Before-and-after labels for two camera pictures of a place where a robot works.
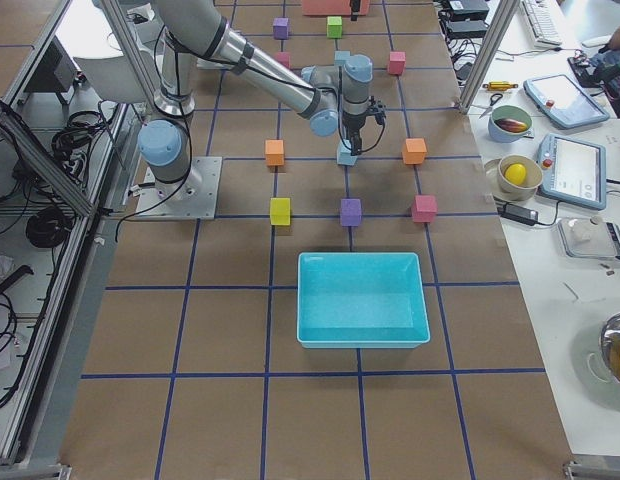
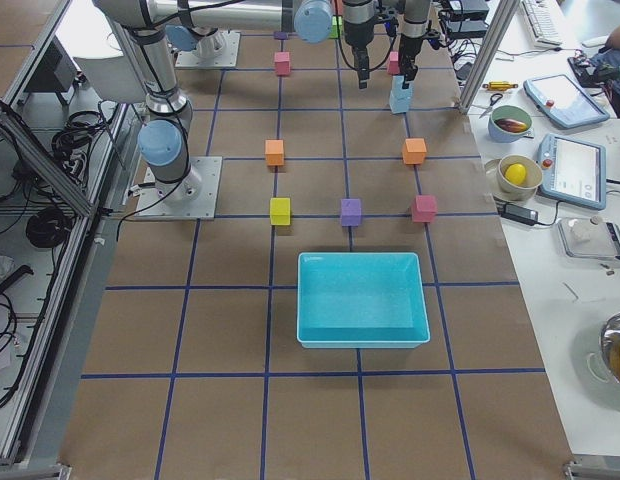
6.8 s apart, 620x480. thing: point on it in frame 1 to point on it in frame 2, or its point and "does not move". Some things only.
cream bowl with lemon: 519,177 does not move
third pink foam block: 424,208 does not move
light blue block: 344,154 to 400,104
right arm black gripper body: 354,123 to 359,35
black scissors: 491,103 does not move
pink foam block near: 283,58 does not move
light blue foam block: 341,57 to 398,92
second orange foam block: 274,152 does not move
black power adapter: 518,213 does not move
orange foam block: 414,151 does not move
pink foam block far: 397,62 does not move
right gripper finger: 356,145 to 361,62
